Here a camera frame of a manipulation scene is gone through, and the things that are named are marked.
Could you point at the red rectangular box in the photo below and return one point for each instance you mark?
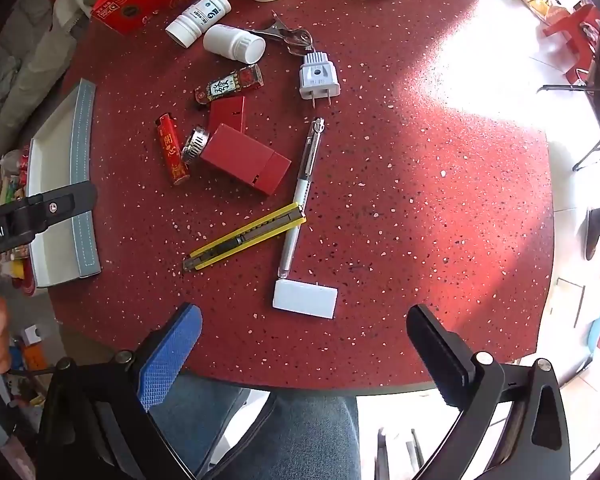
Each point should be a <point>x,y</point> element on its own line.
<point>240,157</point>
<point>227,112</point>

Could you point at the white rectangular block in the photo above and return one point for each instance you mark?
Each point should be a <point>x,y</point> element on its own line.
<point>305,300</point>

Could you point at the white pill bottle orange label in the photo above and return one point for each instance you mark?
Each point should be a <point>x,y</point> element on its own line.
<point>230,42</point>

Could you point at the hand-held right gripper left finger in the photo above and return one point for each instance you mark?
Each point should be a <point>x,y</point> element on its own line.
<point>170,355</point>

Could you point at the grey sofa with blanket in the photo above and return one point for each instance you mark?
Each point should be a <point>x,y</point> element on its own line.
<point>30,60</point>

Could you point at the red lighter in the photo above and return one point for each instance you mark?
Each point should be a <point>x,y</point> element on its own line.
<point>172,150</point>

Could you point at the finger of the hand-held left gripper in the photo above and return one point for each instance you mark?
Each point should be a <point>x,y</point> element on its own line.
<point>60,205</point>

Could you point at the white plug adapter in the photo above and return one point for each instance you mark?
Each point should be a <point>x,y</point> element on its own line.
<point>319,77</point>

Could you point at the white marker pen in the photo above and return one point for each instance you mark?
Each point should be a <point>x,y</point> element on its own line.
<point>305,180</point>

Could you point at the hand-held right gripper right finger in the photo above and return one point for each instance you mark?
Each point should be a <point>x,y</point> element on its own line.
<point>442,360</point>

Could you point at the metal clip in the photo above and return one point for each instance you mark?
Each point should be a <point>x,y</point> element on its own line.
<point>280,35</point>

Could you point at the white pill bottle blue label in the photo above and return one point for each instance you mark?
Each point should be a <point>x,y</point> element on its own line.
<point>195,17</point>

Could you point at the white tray with grey rim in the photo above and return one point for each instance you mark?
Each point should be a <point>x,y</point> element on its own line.
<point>55,160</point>

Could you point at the yellow utility knife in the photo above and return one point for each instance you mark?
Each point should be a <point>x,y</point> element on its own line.
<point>245,237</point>

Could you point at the person's jeans leg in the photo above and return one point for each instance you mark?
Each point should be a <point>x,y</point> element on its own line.
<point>260,430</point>

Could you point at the red plastic stool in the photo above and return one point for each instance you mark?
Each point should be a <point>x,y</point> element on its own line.
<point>575,20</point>

